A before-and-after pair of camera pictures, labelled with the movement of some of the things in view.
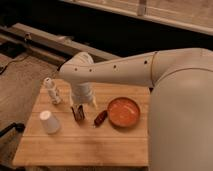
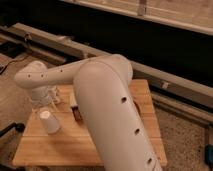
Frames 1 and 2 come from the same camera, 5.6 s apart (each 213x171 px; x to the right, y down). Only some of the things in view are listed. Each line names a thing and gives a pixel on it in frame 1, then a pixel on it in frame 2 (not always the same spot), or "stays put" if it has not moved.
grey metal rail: x=48 y=45 stays put
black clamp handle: x=18 y=126 stays put
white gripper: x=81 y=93 → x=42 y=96
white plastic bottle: x=54 y=96 stays put
